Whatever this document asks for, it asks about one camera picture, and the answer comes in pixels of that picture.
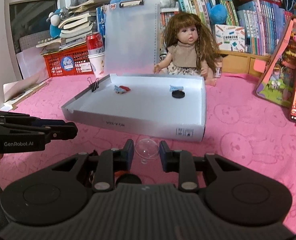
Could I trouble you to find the blue white plush left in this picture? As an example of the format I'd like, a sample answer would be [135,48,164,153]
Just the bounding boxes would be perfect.
[46,9,63,38]

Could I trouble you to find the white paper cup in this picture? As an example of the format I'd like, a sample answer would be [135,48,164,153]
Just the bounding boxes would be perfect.
[88,52,105,79]

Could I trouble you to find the light blue hair clip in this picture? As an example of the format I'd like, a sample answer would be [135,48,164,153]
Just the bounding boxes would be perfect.
[170,85,184,92]

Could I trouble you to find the brown haired doll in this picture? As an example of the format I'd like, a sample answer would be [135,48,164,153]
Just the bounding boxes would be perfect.
[154,12,218,86]

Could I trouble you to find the row of upright books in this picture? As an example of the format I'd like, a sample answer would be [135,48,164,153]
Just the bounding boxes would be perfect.
[175,0,294,57]

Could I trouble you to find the black round lid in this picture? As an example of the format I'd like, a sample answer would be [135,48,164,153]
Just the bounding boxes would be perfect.
[115,173,142,187]

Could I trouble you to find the white colourful book box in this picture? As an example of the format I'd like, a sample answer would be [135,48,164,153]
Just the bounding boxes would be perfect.
[214,24,245,52]

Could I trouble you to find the wooden shelf box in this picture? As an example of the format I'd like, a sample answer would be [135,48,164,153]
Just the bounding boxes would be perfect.
[220,50,271,77]

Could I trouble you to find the translucent clipboard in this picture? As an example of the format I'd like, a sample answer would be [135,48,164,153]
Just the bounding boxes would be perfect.
[104,0,160,75]

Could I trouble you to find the pink bunny towel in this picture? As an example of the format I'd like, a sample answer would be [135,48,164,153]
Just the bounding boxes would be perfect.
[0,75,296,232]

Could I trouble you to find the red plastic basket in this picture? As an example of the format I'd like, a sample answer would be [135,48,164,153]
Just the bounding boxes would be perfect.
[43,43,92,77]

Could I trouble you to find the red soda can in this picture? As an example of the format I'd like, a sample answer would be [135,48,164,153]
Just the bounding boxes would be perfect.
[86,32,104,55]

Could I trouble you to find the white cardboard box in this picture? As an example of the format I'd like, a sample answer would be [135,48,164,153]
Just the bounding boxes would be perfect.
[62,74,207,141]

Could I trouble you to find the stack of books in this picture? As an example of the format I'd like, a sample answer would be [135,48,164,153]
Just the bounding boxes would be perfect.
[36,0,108,51]

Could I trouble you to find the black ring lid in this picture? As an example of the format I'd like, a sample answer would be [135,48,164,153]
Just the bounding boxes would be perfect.
[171,90,185,99]

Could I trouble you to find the pink toy house box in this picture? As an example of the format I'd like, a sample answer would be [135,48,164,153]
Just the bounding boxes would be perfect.
[254,15,296,108]

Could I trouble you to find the small binder clip on box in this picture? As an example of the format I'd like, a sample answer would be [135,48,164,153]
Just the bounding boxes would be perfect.
[87,77,100,92]

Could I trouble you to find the red marker pen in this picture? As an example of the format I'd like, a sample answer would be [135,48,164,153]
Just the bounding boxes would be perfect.
[114,171,128,178]

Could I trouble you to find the clear plastic dome capsule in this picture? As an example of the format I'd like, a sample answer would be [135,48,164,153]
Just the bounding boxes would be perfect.
[134,138,159,164]

